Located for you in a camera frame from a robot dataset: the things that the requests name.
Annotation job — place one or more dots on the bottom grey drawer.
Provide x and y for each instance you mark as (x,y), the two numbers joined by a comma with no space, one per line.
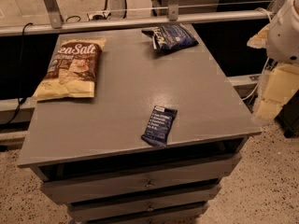
(158,216)

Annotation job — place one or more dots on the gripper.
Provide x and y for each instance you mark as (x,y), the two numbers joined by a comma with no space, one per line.
(284,34)

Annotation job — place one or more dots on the sea salt chip bag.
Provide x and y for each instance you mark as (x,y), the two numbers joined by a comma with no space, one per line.
(72,71)

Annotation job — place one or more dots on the metal guard rail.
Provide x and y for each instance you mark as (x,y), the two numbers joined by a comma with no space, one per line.
(35,17)

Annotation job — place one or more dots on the grey drawer cabinet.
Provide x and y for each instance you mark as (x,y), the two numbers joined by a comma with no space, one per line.
(76,138)

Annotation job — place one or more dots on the blue chip bag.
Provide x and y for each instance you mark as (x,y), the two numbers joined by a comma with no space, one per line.
(171,37)

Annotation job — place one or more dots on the white power strip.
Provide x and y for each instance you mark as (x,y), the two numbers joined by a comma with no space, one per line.
(97,17)

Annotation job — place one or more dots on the blue rxbar blueberry bar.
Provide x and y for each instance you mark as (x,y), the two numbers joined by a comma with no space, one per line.
(159,126)

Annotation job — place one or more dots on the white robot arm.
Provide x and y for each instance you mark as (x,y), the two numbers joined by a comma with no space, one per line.
(283,37)

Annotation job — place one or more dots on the top grey drawer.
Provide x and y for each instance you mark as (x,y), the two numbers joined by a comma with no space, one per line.
(154,177)

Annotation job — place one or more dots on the middle grey drawer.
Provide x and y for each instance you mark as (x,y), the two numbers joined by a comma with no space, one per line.
(144,202)

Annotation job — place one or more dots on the grey drawer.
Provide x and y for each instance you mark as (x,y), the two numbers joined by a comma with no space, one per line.
(158,216)
(154,177)
(144,202)

